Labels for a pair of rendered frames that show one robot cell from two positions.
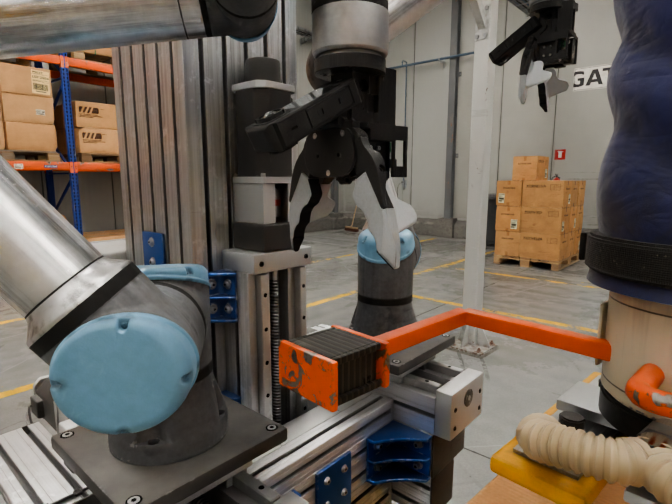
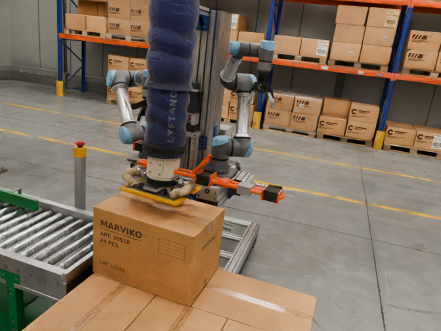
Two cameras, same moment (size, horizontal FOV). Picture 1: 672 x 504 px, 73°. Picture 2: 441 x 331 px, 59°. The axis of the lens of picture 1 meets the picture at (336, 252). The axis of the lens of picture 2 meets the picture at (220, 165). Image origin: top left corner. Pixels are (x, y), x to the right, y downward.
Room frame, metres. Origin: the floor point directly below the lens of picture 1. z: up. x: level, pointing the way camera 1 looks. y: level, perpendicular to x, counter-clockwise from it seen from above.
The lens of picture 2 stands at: (-0.11, -2.28, 1.84)
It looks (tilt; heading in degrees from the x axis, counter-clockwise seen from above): 18 degrees down; 64
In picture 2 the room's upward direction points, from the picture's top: 6 degrees clockwise
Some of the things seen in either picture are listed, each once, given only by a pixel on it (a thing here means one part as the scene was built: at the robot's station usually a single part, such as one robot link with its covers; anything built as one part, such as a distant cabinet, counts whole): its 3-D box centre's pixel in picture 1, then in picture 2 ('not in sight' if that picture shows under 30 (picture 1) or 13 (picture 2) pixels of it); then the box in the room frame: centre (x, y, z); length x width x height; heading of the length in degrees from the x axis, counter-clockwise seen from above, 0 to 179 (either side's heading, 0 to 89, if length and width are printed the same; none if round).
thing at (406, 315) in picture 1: (384, 314); (218, 163); (0.94, -0.10, 1.09); 0.15 x 0.15 x 0.10
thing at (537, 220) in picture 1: (540, 209); not in sight; (7.52, -3.36, 0.87); 1.21 x 1.02 x 1.74; 139
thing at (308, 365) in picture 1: (334, 363); (142, 146); (0.46, 0.00, 1.18); 0.09 x 0.08 x 0.05; 43
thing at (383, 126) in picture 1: (354, 124); (149, 106); (0.48, -0.02, 1.43); 0.09 x 0.08 x 0.12; 133
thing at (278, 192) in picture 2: not in sight; (272, 194); (0.89, -0.84, 1.18); 0.08 x 0.07 x 0.05; 133
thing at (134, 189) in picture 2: not in sight; (152, 190); (0.41, -0.46, 1.07); 0.34 x 0.10 x 0.05; 133
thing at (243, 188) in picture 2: not in sight; (245, 188); (0.80, -0.73, 1.17); 0.07 x 0.07 x 0.04; 43
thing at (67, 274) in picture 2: not in sight; (104, 248); (0.22, -0.14, 0.58); 0.70 x 0.03 x 0.06; 46
